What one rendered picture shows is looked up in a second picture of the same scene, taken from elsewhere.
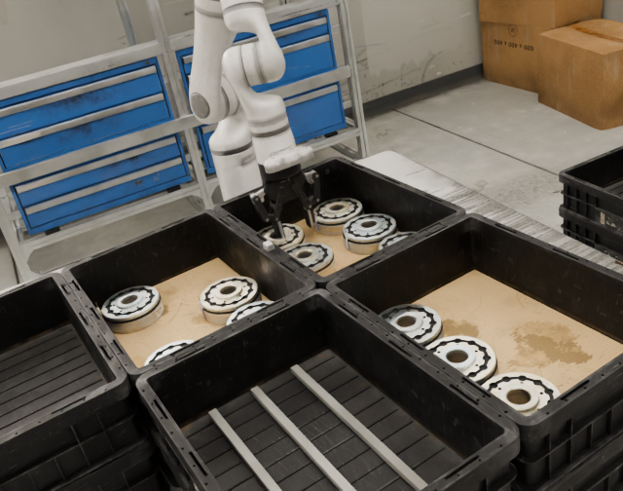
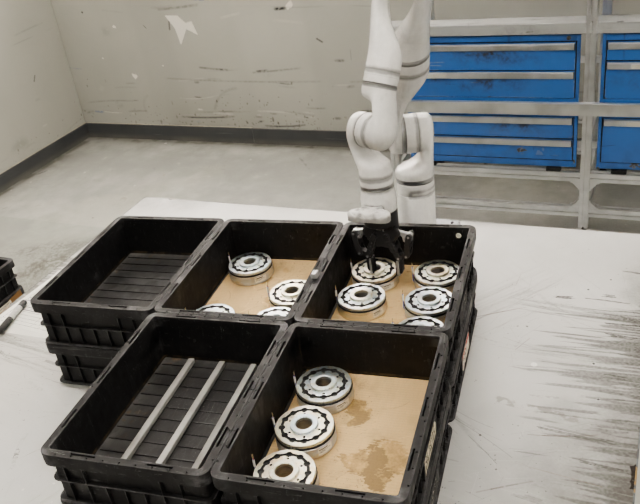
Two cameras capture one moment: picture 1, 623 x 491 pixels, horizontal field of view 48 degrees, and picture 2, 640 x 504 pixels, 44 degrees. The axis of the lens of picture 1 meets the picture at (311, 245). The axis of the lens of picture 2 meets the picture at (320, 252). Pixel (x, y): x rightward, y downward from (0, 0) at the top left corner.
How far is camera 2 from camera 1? 1.00 m
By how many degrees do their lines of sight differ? 41
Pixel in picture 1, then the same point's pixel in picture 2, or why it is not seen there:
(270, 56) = (371, 131)
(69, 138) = (470, 88)
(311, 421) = (216, 401)
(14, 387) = (160, 279)
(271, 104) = (370, 168)
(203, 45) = not seen: hidden behind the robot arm
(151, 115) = (555, 90)
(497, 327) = (377, 429)
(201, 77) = not seen: hidden behind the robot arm
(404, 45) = not seen: outside the picture
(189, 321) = (264, 297)
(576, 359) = (372, 485)
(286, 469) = (173, 415)
